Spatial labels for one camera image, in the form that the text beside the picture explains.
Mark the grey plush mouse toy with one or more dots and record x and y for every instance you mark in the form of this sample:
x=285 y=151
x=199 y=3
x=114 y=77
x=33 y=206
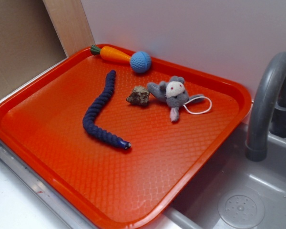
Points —
x=175 y=95

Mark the orange toy carrot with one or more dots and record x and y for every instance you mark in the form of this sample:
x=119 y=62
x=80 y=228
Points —
x=110 y=54

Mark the brown cardboard panel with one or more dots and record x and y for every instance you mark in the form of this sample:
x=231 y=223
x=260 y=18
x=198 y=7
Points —
x=29 y=44

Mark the blue dimpled ball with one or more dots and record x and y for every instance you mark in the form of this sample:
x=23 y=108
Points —
x=140 y=62

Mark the grey plastic faucet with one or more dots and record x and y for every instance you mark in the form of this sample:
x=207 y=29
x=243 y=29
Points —
x=268 y=113

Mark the orange plastic tray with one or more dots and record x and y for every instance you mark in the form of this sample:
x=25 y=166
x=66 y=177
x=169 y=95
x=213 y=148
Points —
x=120 y=165

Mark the grey plastic sink basin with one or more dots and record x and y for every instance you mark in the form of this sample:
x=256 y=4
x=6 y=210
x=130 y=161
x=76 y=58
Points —
x=232 y=192

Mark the light wooden post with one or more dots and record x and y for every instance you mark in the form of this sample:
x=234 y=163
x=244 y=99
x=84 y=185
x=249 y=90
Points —
x=71 y=24

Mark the brown rough rock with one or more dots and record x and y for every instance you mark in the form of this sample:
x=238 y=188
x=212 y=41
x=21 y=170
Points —
x=139 y=96

